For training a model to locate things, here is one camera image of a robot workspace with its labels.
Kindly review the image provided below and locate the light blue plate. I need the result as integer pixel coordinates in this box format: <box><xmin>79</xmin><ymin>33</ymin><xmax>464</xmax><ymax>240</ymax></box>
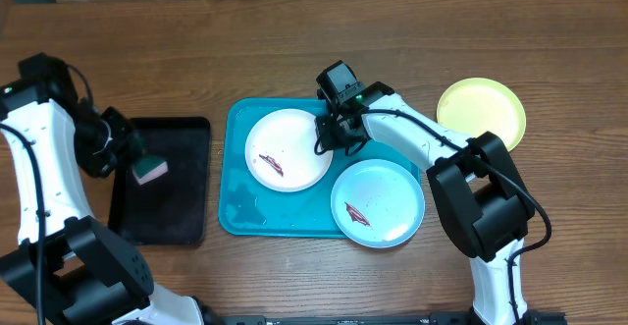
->
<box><xmin>331</xmin><ymin>159</ymin><xmax>426</xmax><ymax>249</ymax></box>

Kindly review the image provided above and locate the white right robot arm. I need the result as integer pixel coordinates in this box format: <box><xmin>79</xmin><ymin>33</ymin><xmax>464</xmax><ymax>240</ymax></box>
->
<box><xmin>314</xmin><ymin>81</ymin><xmax>544</xmax><ymax>324</ymax></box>

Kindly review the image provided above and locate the teal serving tray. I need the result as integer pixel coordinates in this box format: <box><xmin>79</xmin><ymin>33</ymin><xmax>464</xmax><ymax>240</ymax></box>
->
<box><xmin>218</xmin><ymin>97</ymin><xmax>421</xmax><ymax>239</ymax></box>

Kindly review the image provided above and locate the white plate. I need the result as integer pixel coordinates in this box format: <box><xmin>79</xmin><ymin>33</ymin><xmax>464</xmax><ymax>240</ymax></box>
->
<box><xmin>244</xmin><ymin>109</ymin><xmax>334</xmax><ymax>192</ymax></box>

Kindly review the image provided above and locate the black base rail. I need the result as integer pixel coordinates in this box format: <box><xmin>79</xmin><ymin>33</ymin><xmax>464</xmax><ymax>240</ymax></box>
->
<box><xmin>220</xmin><ymin>312</ymin><xmax>568</xmax><ymax>325</ymax></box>

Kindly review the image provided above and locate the black water tray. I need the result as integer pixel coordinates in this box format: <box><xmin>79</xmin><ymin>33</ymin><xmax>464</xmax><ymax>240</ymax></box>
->
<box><xmin>108</xmin><ymin>117</ymin><xmax>211</xmax><ymax>245</ymax></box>

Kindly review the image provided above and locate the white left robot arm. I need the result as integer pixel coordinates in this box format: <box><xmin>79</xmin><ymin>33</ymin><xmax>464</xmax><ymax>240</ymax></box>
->
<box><xmin>1</xmin><ymin>82</ymin><xmax>204</xmax><ymax>324</ymax></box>

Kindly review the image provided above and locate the yellow green plate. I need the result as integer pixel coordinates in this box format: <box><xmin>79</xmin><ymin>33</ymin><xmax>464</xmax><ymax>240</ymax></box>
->
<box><xmin>436</xmin><ymin>78</ymin><xmax>526</xmax><ymax>151</ymax></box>

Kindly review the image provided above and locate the green pink sponge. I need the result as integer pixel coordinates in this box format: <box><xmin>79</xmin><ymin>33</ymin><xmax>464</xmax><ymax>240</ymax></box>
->
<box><xmin>131</xmin><ymin>155</ymin><xmax>169</xmax><ymax>186</ymax></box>

